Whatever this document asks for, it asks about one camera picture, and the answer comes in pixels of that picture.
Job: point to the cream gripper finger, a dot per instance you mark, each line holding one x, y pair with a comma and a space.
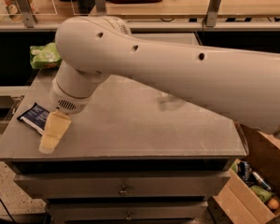
56, 126

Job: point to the blue rxbar blueberry packet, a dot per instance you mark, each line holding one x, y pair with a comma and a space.
35, 117

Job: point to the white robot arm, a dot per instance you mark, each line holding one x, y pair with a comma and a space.
242, 85

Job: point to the green rice chip bag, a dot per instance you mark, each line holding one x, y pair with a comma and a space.
45, 56

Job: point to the upper drawer with knob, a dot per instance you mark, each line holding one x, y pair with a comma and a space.
122, 185

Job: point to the drawer with knob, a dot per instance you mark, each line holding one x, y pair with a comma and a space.
122, 185
126, 211

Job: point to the grey drawer cabinet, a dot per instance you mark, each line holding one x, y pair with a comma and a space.
128, 127

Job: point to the lower drawer with knob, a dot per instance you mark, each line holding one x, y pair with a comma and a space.
126, 211

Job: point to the wooden counter shelf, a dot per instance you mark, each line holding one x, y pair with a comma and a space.
232, 14

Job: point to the dark blue drink can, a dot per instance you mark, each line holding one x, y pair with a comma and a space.
244, 170

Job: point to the silver blue drink can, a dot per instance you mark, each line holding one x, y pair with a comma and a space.
261, 181

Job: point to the open cardboard box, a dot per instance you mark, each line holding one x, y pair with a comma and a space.
240, 204

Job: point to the green snack pouch in box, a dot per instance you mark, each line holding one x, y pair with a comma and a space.
263, 194

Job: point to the orange round fruit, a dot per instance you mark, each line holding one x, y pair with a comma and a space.
273, 204

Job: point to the left metal bracket post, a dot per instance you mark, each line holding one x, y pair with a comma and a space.
27, 13

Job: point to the metal bracket post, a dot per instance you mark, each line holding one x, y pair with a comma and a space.
27, 13
212, 11
100, 7

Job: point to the middle metal bracket post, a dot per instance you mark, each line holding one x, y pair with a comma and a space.
100, 7

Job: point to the right metal bracket post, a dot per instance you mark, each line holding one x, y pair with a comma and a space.
212, 11

